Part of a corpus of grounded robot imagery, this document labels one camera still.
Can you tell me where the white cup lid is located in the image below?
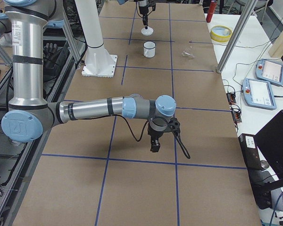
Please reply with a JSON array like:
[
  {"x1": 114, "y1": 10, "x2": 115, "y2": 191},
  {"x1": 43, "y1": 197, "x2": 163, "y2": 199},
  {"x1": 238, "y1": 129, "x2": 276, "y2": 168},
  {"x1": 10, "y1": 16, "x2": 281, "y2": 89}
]
[{"x1": 141, "y1": 26, "x2": 154, "y2": 36}]

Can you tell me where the yellow tape roll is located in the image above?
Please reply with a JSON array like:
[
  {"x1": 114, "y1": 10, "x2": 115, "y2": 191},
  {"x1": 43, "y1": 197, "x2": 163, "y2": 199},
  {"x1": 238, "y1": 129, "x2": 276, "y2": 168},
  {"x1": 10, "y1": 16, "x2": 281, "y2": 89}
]
[{"x1": 210, "y1": 25, "x2": 233, "y2": 42}]

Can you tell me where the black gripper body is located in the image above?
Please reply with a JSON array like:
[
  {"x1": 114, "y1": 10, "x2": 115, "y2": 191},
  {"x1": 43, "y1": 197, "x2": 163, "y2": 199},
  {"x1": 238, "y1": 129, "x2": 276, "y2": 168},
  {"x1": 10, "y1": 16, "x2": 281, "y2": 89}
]
[
  {"x1": 148, "y1": 126, "x2": 166, "y2": 146},
  {"x1": 138, "y1": 5, "x2": 149, "y2": 20}
]

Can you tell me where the teach pendant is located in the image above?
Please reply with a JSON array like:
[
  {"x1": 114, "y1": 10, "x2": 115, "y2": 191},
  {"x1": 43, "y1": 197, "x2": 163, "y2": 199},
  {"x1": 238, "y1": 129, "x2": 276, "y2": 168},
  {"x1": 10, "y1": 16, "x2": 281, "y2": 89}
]
[
  {"x1": 242, "y1": 78, "x2": 277, "y2": 110},
  {"x1": 255, "y1": 59, "x2": 283, "y2": 86}
]

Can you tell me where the red cylinder bottle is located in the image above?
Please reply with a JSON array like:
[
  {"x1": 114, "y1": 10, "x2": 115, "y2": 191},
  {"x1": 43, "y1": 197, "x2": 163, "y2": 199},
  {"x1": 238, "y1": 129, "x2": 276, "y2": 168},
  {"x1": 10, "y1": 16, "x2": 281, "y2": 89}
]
[{"x1": 206, "y1": 0, "x2": 217, "y2": 23}]

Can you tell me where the black camera cable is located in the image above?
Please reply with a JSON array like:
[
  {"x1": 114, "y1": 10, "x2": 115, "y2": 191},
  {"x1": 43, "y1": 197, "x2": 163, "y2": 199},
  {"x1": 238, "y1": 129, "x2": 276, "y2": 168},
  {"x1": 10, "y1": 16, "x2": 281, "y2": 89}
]
[{"x1": 115, "y1": 114, "x2": 191, "y2": 159}]

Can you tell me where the far teach pendant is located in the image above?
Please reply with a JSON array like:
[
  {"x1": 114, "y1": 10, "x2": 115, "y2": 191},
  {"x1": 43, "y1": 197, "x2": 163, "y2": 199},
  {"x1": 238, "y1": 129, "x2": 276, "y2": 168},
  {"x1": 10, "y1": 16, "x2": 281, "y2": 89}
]
[{"x1": 255, "y1": 59, "x2": 283, "y2": 86}]

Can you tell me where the white enamel cup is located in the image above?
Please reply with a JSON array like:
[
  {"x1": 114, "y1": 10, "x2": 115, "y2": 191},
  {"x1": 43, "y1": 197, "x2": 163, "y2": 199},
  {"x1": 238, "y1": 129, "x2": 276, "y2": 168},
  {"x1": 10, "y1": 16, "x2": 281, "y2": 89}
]
[{"x1": 143, "y1": 41, "x2": 156, "y2": 58}]

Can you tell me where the near teach pendant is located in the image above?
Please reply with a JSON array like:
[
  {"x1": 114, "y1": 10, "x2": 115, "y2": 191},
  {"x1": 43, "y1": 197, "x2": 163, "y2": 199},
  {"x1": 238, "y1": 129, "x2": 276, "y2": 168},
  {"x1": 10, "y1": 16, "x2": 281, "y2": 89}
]
[{"x1": 242, "y1": 78, "x2": 277, "y2": 110}]

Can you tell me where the black desktop box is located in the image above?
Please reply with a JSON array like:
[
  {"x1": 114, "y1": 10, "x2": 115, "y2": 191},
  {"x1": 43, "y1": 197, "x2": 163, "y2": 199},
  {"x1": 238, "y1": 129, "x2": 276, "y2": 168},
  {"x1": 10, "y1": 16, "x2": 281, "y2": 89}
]
[{"x1": 238, "y1": 133, "x2": 262, "y2": 170}]

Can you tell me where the black monitor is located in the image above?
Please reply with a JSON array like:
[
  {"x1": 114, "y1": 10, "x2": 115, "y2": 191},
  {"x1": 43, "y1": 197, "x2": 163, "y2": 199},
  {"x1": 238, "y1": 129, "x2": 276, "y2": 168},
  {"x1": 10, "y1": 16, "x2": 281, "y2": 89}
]
[{"x1": 254, "y1": 110, "x2": 283, "y2": 178}]

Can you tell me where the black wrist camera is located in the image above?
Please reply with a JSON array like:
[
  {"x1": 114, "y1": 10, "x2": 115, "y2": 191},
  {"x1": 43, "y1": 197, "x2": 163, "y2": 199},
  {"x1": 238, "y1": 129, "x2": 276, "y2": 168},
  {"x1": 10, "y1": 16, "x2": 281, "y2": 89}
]
[
  {"x1": 148, "y1": 0, "x2": 156, "y2": 11},
  {"x1": 169, "y1": 117, "x2": 181, "y2": 136}
]

